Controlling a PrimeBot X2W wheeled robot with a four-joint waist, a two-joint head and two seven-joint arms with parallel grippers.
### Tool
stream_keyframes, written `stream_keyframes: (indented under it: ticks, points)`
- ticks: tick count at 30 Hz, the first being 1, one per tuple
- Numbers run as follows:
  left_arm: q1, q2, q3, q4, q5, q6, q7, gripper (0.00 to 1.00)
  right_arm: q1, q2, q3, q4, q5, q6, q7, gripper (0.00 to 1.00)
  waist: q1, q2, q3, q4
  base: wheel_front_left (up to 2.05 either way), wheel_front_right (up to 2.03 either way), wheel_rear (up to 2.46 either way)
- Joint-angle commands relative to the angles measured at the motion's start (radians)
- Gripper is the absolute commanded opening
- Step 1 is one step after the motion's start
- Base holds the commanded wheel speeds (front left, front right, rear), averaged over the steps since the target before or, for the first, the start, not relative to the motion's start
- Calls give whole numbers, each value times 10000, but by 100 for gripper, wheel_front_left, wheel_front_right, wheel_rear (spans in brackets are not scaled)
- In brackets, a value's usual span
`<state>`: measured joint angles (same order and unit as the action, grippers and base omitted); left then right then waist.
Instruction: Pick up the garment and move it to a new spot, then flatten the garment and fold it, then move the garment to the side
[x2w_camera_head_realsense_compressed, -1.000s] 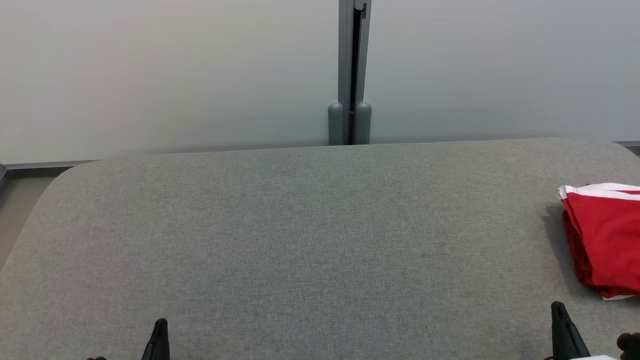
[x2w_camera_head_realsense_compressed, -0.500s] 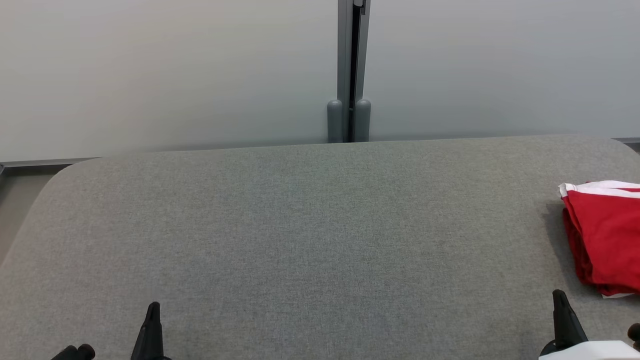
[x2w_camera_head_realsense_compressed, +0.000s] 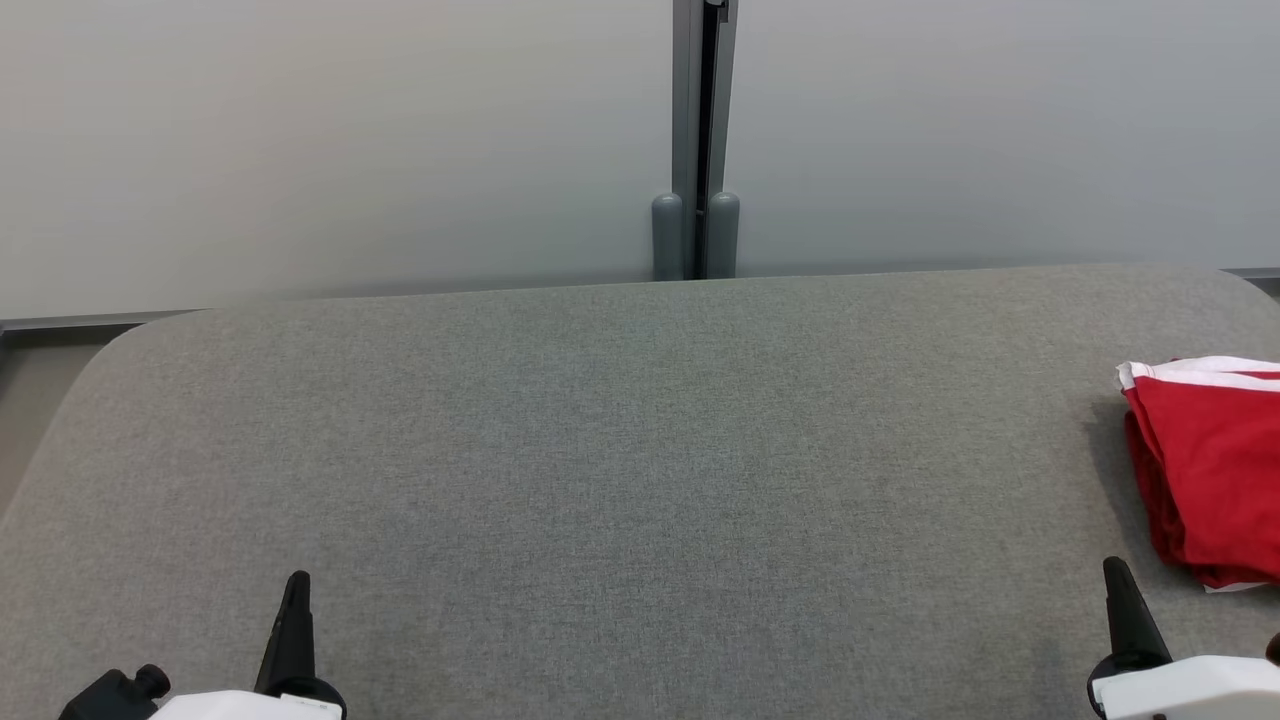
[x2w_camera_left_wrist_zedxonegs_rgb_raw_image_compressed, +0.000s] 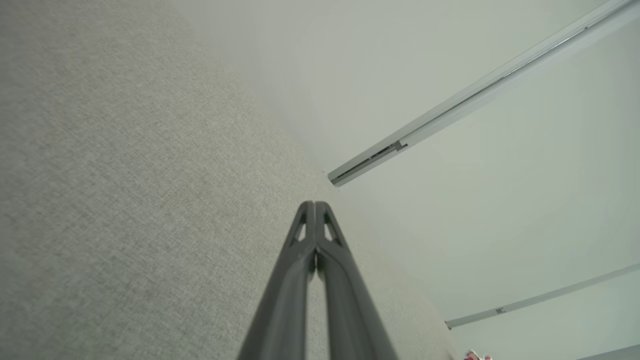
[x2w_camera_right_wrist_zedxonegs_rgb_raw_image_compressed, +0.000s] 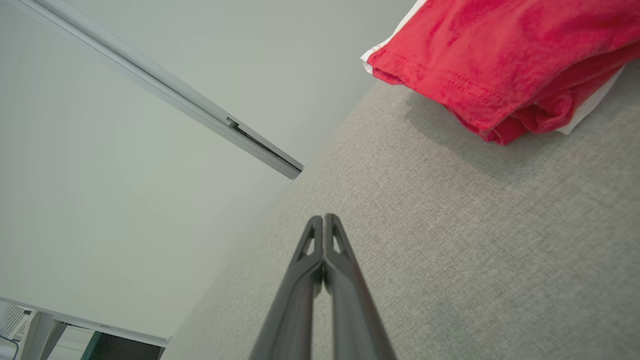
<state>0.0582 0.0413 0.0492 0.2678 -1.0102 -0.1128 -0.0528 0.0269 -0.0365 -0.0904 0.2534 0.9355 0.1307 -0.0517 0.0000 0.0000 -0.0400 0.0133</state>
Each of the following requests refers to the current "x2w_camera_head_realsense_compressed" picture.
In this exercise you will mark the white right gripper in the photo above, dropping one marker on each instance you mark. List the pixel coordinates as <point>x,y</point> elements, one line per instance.
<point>1190,690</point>

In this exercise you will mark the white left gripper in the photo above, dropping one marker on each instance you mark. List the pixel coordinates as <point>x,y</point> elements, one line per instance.
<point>250,708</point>

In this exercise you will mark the red shorts white trim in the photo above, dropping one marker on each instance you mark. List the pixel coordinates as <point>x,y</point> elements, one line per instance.
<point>1230,450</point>

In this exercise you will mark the grey cylindrical bumper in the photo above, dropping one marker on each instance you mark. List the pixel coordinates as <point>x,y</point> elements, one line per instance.
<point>667,240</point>
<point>723,235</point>

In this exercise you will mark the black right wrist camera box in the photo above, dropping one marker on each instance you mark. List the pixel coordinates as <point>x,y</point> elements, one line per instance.
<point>1274,650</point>

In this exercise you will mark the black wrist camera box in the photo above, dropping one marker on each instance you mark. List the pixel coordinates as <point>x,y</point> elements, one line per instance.
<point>1274,650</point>
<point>100,700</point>

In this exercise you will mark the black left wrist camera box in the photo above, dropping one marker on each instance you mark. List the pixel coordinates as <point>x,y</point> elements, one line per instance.
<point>100,700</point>

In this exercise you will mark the grey metal floor rail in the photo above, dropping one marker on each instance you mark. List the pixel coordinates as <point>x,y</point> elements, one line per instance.
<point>60,323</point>
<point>1255,273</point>

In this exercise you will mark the grey metal partition post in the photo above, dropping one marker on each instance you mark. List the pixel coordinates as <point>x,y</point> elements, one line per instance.
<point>690,100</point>

